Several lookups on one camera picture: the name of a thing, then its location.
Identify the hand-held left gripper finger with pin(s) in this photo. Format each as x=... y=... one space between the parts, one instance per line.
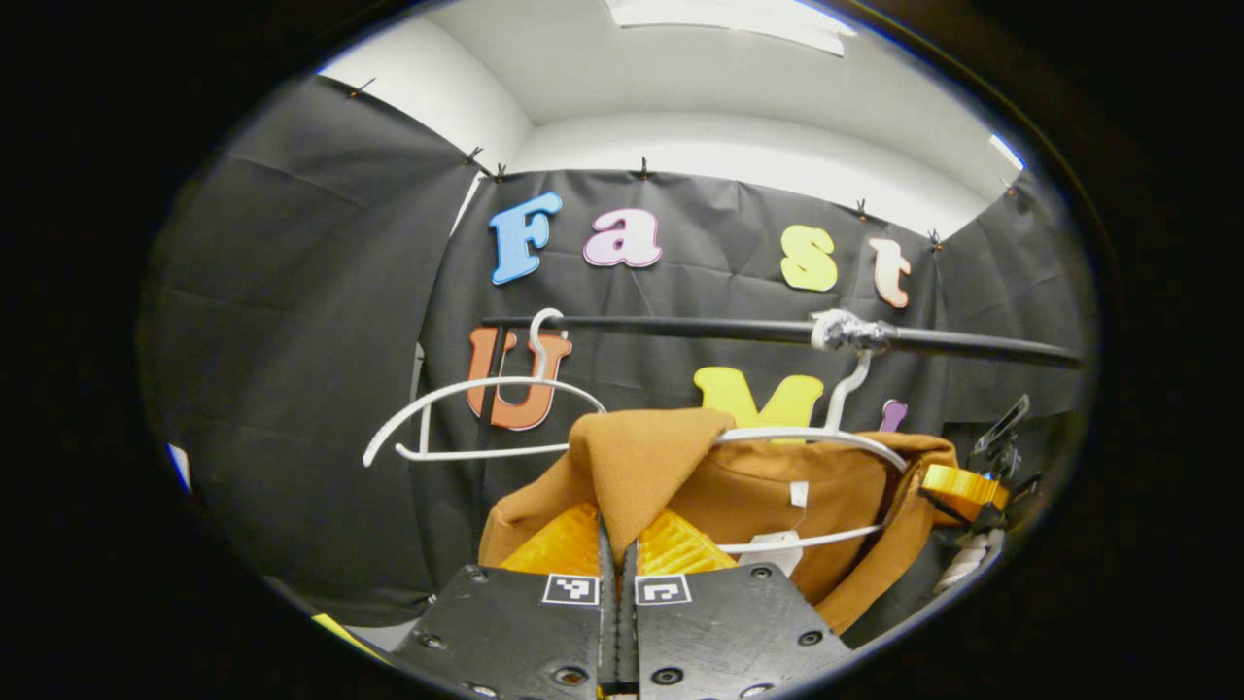
x=609 y=622
x=628 y=622

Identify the ceiling light panel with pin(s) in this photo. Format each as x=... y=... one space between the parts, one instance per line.
x=739 y=19

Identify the round yellow-rimmed laundry hamper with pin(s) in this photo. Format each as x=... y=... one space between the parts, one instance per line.
x=335 y=634

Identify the white clothes hanger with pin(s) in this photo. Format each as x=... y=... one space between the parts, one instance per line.
x=844 y=394
x=466 y=387

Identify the black clothes rack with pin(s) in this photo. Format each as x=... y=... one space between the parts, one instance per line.
x=680 y=327

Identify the white ribbed cloth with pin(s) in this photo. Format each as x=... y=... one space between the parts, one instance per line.
x=964 y=564

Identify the black backdrop cloth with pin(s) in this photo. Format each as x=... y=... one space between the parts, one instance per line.
x=292 y=340

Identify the brown shirt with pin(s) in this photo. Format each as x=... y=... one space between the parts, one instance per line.
x=641 y=467

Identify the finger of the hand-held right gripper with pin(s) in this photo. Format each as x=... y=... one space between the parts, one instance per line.
x=962 y=486

